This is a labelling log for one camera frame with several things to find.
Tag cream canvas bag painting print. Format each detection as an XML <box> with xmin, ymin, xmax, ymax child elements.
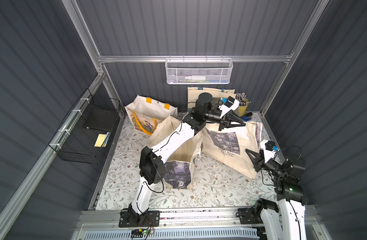
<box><xmin>201</xmin><ymin>122</ymin><xmax>262</xmax><ymax>180</ymax></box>

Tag blue stapler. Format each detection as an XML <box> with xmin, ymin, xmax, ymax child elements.
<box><xmin>241</xmin><ymin>112</ymin><xmax>253</xmax><ymax>122</ymax></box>

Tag black notebook in basket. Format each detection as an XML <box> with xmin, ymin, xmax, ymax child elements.
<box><xmin>83</xmin><ymin>108</ymin><xmax>117</xmax><ymax>132</ymax></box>

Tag small green circuit board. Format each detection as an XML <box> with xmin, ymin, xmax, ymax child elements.
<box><xmin>130</xmin><ymin>229</ymin><xmax>149</xmax><ymax>239</ymax></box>

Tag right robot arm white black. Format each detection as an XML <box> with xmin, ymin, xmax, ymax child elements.
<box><xmin>245</xmin><ymin>149</ymin><xmax>307</xmax><ymax>240</ymax></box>

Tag yellow sticky note pad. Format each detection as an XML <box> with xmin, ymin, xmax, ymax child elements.
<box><xmin>94</xmin><ymin>134</ymin><xmax>106</xmax><ymax>148</ymax></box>

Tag white tote bag yellow handles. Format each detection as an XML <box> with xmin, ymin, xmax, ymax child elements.
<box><xmin>125</xmin><ymin>95</ymin><xmax>178</xmax><ymax>135</ymax></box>

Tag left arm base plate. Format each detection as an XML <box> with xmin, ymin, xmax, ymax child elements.
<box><xmin>118</xmin><ymin>209</ymin><xmax>160</xmax><ymax>228</ymax></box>

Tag cream tote bag black lettering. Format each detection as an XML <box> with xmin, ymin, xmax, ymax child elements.
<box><xmin>187</xmin><ymin>87</ymin><xmax>236</xmax><ymax>109</ymax></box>

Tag yellow pen holder cup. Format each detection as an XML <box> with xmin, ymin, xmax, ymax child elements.
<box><xmin>236</xmin><ymin>93</ymin><xmax>250</xmax><ymax>117</ymax></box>

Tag white bottle in basket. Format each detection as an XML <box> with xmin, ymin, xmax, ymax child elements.
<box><xmin>185</xmin><ymin>76</ymin><xmax>206</xmax><ymax>82</ymax></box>

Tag floral table mat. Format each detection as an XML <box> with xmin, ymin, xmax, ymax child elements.
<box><xmin>95</xmin><ymin>118</ymin><xmax>277</xmax><ymax>210</ymax></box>

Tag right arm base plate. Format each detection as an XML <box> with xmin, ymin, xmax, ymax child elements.
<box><xmin>236</xmin><ymin>207</ymin><xmax>261</xmax><ymax>225</ymax></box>

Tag black wire wall basket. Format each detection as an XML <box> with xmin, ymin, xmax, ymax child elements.
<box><xmin>49</xmin><ymin>91</ymin><xmax>120</xmax><ymax>165</ymax></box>

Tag cream canvas bag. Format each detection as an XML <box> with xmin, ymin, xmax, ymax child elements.
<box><xmin>147</xmin><ymin>116</ymin><xmax>203</xmax><ymax>190</ymax></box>

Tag white wire mesh basket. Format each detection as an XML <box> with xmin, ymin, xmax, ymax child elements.
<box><xmin>165</xmin><ymin>58</ymin><xmax>234</xmax><ymax>85</ymax></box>

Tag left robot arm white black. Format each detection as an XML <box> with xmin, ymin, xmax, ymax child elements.
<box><xmin>127</xmin><ymin>93</ymin><xmax>246</xmax><ymax>225</ymax></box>

